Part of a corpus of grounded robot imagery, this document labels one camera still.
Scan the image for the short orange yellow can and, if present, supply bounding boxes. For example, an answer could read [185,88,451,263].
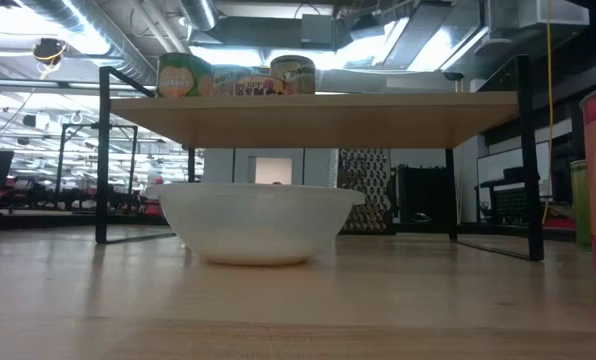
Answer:
[233,74,293,97]

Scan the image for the pineapple label can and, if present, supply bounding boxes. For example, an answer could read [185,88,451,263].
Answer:
[270,54,317,95]

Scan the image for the purple food packet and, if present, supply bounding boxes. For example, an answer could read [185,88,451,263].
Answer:
[211,63,253,97]

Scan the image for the tall green orange can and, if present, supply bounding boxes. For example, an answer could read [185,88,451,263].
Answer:
[156,52,214,99]

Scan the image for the white plastic bowl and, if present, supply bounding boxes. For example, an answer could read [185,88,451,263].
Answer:
[145,182,367,267]

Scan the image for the white board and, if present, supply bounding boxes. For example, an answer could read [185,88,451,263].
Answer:
[476,140,553,201]

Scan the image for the black round ceiling fixture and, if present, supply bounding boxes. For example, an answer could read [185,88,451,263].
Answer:
[31,37,69,66]

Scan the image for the wooden shelf black frame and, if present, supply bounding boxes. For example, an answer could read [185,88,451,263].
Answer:
[95,53,545,262]

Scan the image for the silver ventilation duct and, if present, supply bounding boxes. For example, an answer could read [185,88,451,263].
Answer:
[22,0,159,86]

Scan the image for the black aluminium rig frame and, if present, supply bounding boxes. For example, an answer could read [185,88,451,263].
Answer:
[0,209,577,236]

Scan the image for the yellow hanging cable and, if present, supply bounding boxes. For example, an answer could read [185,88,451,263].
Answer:
[542,0,555,226]

